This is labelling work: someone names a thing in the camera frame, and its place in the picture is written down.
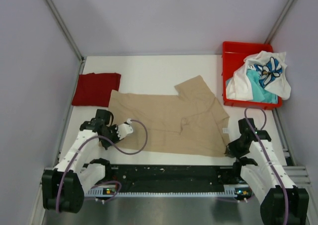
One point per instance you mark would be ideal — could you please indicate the teal t-shirt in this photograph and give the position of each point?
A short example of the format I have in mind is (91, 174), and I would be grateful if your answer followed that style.
(258, 92)

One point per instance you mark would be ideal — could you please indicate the beige t-shirt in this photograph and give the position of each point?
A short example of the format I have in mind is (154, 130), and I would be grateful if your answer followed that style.
(191, 122)

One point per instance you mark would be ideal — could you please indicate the grey slotted cable duct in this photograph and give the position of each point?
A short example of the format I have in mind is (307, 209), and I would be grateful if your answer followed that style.
(239, 192)

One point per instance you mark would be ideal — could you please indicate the folded red t-shirt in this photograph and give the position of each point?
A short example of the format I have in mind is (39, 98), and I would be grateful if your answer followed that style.
(95, 89)

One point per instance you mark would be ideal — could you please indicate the aluminium frame rail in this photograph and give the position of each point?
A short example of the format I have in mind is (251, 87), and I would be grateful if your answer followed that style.
(296, 173)

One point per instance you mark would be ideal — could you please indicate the red plastic bin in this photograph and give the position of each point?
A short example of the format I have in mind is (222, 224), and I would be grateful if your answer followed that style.
(233, 55)

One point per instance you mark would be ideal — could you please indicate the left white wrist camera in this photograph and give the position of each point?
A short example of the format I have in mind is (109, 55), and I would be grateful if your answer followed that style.
(124, 129)

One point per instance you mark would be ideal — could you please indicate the right aluminium corner post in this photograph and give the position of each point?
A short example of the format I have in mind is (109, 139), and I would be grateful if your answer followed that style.
(280, 21)

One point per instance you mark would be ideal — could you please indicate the white printed t-shirt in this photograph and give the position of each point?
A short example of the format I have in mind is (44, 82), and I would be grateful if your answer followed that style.
(270, 66)

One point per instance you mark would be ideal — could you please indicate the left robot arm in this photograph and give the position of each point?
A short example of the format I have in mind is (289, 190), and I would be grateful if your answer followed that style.
(64, 187)

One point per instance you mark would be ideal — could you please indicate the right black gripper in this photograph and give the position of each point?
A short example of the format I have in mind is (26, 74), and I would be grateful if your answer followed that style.
(231, 151)

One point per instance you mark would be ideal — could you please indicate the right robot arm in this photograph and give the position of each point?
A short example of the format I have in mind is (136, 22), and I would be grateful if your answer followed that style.
(282, 202)

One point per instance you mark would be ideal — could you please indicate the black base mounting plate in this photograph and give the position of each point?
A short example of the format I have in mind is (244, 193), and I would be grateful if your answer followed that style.
(171, 178)

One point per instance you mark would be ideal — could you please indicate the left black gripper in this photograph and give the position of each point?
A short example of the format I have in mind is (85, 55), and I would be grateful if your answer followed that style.
(114, 128)

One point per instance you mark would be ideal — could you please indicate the aluminium corner post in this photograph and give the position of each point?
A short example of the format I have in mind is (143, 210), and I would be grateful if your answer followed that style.
(66, 33)
(280, 21)

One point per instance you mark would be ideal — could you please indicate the left aluminium corner post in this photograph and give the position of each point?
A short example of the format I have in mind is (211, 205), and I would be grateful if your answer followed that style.
(66, 33)

